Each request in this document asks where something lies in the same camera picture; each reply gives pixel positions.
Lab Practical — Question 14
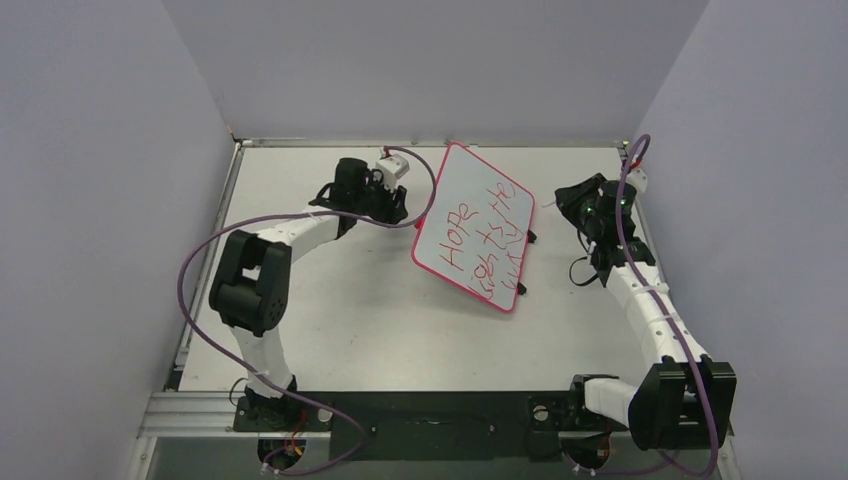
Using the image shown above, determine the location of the pink framed whiteboard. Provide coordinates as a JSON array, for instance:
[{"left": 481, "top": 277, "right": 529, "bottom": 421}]
[{"left": 411, "top": 142, "right": 536, "bottom": 313}]

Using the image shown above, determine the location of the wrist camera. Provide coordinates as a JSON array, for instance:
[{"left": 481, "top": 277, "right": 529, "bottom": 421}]
[
  {"left": 626, "top": 159, "right": 648, "bottom": 195},
  {"left": 374, "top": 154, "right": 410, "bottom": 192}
]

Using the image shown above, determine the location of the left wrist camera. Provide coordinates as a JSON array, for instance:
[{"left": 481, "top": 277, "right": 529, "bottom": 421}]
[{"left": 374, "top": 154, "right": 410, "bottom": 192}]

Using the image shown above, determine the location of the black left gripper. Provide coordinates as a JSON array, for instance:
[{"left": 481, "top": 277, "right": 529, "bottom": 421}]
[{"left": 353, "top": 171, "right": 407, "bottom": 228}]

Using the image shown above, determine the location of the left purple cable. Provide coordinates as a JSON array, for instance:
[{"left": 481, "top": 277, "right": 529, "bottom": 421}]
[{"left": 176, "top": 145, "right": 439, "bottom": 477}]

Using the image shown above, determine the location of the purple cable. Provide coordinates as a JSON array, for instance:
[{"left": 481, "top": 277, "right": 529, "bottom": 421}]
[
  {"left": 563, "top": 134, "right": 721, "bottom": 480},
  {"left": 176, "top": 145, "right": 439, "bottom": 477}
]

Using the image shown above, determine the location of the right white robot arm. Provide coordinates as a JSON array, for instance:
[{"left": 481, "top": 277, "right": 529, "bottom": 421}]
[{"left": 554, "top": 174, "right": 737, "bottom": 450}]

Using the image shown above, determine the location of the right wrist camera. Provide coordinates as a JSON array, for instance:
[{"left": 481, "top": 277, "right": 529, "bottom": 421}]
[{"left": 626, "top": 159, "right": 648, "bottom": 195}]

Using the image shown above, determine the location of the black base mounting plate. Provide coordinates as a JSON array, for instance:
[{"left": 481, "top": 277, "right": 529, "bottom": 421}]
[{"left": 233, "top": 391, "right": 624, "bottom": 461}]

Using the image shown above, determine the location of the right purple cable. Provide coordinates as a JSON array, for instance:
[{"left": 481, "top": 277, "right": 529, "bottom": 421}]
[{"left": 563, "top": 134, "right": 721, "bottom": 480}]

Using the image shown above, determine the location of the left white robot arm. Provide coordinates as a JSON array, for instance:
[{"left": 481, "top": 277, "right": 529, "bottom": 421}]
[{"left": 209, "top": 154, "right": 409, "bottom": 430}]

